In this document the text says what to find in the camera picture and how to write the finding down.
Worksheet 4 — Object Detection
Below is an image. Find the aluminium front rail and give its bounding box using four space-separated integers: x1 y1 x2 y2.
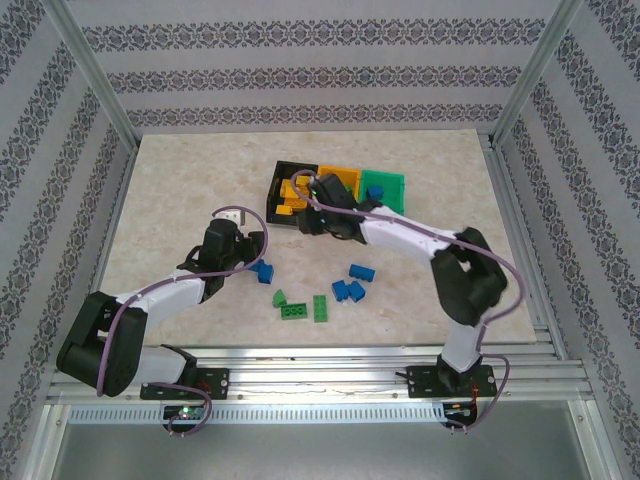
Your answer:
47 344 596 402

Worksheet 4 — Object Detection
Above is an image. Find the slotted grey cable duct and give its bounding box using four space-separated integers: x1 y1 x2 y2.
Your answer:
67 403 446 425

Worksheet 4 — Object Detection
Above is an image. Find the green plastic container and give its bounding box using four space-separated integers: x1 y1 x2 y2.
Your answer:
357 168 407 217

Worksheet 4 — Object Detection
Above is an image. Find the circuit board with green light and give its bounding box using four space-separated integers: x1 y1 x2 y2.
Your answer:
163 405 206 421

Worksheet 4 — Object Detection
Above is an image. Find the black plastic container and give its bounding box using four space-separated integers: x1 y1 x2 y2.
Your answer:
264 159 321 230

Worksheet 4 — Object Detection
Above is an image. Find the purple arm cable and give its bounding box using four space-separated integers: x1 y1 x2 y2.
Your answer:
290 169 529 435
97 204 274 440

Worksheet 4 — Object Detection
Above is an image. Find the yellow plastic container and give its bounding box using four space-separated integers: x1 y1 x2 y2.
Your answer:
314 164 364 206

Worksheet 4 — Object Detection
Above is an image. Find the aluminium side rail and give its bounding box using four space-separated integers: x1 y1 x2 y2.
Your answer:
482 134 596 381
44 144 140 401

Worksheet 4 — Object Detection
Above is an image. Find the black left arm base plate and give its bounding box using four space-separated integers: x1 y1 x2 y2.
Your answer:
139 367 231 401

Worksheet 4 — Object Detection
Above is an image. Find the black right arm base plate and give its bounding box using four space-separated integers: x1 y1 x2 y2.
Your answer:
407 364 496 400

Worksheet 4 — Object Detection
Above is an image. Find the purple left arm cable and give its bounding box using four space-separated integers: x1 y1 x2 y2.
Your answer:
97 204 274 440

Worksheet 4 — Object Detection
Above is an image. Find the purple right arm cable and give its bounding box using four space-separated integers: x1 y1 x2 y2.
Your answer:
290 169 529 435

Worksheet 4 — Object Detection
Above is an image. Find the aluminium frame post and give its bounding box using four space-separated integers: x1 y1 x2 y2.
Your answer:
487 0 586 151
47 0 142 151

